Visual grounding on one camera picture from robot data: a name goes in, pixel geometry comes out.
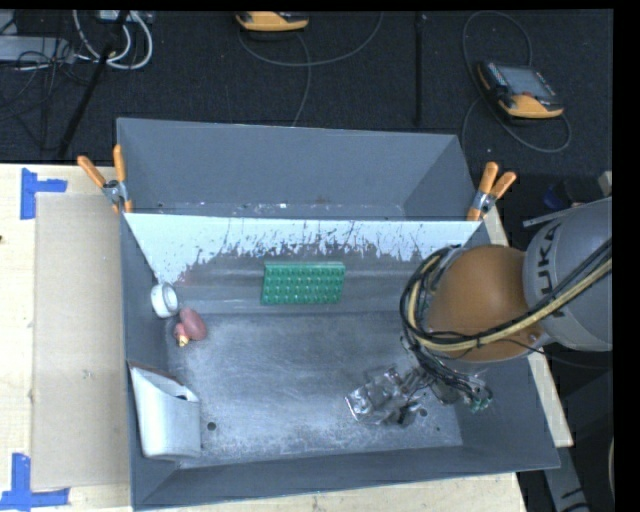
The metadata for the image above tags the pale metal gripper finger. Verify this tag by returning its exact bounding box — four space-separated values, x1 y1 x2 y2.
366 366 404 397
345 385 402 428

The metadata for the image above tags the grey metal bin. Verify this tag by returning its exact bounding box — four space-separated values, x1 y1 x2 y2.
115 117 562 511

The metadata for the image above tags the dark green flat block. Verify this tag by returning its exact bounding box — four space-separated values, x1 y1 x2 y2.
259 260 347 307

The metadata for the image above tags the red-brown toy bird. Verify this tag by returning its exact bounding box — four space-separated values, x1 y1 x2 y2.
172 306 208 348

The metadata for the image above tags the pale cardboard board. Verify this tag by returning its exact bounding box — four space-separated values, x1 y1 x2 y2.
29 192 132 492

